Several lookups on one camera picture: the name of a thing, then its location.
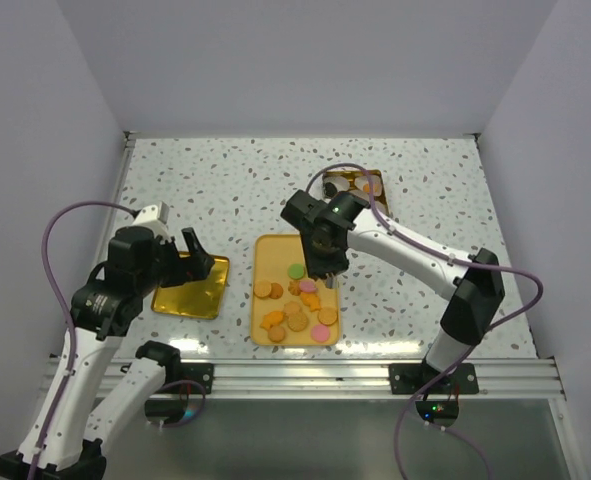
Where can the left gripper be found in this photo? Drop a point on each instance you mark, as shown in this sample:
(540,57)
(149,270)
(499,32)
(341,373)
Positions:
(193,267)

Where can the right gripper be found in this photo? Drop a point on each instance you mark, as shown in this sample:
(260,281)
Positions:
(317,266)

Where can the black sandwich cookie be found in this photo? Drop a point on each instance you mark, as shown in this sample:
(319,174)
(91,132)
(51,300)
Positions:
(330,190)

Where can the gold tin lid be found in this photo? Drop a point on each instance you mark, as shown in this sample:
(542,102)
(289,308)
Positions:
(199,300)

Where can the steel serving tongs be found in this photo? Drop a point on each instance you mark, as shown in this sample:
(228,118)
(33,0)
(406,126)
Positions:
(330,281)

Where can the orange round cookie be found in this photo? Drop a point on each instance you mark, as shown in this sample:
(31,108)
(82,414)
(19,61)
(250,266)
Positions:
(375,189)

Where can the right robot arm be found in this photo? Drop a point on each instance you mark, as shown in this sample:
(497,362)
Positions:
(471,285)

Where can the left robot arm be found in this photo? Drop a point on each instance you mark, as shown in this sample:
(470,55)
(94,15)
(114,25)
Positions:
(73,431)

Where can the green cookie tin box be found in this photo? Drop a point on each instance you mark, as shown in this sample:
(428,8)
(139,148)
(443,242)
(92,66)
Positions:
(381,202)

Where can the white paper cup top-left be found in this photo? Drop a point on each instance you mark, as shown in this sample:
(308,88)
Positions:
(342,183)

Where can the white paper cup top-right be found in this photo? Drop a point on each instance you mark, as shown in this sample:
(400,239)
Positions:
(360,181)

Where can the pink round cookie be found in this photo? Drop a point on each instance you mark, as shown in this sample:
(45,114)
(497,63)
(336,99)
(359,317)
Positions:
(320,333)
(308,286)

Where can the round dotted biscuit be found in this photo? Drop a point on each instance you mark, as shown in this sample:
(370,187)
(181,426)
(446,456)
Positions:
(262,289)

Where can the orange fish cookie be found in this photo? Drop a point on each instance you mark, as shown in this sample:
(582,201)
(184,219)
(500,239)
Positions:
(272,319)
(311,301)

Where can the brown round biscuit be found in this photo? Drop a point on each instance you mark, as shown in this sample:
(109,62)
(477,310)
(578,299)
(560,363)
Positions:
(276,291)

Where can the flower shaped cookie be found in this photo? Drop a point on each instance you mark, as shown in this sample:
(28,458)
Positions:
(291,308)

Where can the yellow plastic tray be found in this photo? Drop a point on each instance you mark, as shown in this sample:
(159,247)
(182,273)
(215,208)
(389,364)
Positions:
(273,255)

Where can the right dotted biscuit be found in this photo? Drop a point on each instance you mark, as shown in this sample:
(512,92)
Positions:
(327,316)

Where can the large dotted biscuit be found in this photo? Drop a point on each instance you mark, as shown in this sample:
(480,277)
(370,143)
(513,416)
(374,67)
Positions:
(298,321)

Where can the round tan biscuit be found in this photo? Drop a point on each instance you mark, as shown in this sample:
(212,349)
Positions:
(276,334)

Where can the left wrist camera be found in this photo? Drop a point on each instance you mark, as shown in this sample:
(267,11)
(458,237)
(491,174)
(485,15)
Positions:
(155,214)

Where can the aluminium frame rail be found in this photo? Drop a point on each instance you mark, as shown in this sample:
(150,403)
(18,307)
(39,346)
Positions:
(501,379)

